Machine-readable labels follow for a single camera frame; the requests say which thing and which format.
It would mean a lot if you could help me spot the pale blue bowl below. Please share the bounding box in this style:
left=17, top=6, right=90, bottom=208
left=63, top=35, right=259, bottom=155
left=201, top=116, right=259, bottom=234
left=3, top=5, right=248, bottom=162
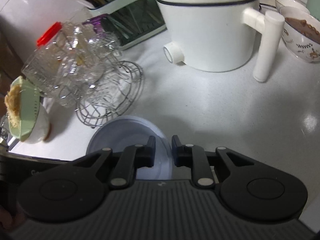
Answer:
left=86, top=115, right=173, bottom=180

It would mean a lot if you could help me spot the person's hand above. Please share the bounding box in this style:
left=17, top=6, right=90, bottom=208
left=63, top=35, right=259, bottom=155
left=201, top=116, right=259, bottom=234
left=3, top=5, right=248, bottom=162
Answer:
left=0, top=207, right=27, bottom=232

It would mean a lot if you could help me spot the white bowl under strainer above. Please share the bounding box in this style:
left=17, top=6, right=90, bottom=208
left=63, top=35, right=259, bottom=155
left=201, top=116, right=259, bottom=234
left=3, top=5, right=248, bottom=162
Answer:
left=24, top=104, right=50, bottom=144

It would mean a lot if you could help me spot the green strainer basket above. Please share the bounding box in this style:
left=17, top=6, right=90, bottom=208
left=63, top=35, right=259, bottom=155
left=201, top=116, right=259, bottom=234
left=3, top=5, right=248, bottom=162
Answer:
left=8, top=76, right=40, bottom=142

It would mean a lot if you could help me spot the dry noodle bundle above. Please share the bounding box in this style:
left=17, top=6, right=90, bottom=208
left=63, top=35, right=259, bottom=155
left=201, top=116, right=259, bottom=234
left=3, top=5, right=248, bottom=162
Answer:
left=5, top=84, right=22, bottom=128

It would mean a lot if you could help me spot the red lid glass jar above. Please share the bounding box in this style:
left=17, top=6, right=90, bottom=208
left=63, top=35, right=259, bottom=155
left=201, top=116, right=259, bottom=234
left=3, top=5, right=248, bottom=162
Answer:
left=22, top=22, right=105, bottom=107

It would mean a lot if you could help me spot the patterned bowl with food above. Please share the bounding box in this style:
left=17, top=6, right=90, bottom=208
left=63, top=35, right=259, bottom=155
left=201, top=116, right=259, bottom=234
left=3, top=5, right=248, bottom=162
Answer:
left=279, top=7, right=319, bottom=63

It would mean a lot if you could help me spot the white electric cooking pot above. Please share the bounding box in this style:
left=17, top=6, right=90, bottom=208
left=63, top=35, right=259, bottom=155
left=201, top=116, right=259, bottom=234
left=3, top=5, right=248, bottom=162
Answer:
left=157, top=0, right=285, bottom=82

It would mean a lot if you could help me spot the green utensil holder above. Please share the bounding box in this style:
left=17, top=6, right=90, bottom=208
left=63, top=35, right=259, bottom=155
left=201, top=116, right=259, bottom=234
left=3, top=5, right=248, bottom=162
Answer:
left=48, top=0, right=167, bottom=52

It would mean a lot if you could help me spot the wire glass cup rack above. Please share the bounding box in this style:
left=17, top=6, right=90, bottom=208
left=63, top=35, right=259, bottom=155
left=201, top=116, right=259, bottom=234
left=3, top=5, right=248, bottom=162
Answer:
left=56, top=24, right=144, bottom=129

